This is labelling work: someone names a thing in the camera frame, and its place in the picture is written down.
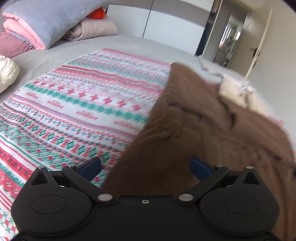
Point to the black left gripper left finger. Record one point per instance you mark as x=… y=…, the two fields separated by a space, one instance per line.
x=71 y=185

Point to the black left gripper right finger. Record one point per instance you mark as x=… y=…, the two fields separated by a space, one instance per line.
x=219 y=185

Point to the brown coat with fur collar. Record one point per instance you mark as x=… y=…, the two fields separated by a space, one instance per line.
x=190 y=119

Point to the cream bedroom door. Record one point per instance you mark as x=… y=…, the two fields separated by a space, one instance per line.
x=251 y=40

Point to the pink green patterned blanket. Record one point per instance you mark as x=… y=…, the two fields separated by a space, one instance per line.
x=94 y=106

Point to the grey bed sheet mattress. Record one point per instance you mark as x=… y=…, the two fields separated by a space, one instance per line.
x=35 y=63

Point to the cream white puffy jacket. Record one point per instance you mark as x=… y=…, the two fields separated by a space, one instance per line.
x=9 y=71

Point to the mauve folded cloth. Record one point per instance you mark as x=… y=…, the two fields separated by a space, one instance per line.
x=11 y=46

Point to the beige pink folded quilt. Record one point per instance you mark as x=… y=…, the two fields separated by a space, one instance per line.
x=91 y=28

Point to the white grey sliding wardrobe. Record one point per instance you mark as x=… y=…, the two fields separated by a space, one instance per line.
x=178 y=24

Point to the blue grey folded blanket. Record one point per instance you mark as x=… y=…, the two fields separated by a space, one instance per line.
x=52 y=19

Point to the red orange plush item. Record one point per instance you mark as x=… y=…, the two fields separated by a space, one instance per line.
x=97 y=14

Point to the pink folded blanket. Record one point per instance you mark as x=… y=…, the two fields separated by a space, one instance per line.
x=21 y=27

